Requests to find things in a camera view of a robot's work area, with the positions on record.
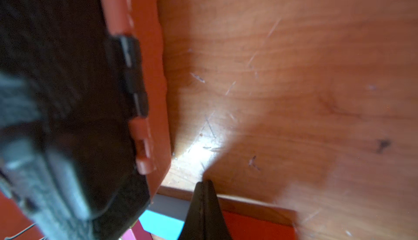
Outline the magenta block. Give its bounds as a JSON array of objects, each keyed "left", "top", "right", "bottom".
[{"left": 120, "top": 220, "right": 153, "bottom": 240}]

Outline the black plastic tool case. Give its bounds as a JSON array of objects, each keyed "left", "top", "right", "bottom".
[{"left": 0, "top": 0, "right": 172, "bottom": 240}]

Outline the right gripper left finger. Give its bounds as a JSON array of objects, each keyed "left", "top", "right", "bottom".
[{"left": 178, "top": 182, "right": 204, "bottom": 240}]

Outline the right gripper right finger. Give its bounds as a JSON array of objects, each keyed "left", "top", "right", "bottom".
[{"left": 204, "top": 180, "right": 232, "bottom": 240}]

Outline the light blue block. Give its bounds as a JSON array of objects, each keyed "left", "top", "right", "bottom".
[{"left": 139, "top": 194, "right": 190, "bottom": 240}]

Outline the red block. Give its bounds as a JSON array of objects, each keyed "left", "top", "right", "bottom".
[{"left": 223, "top": 211, "right": 297, "bottom": 240}]

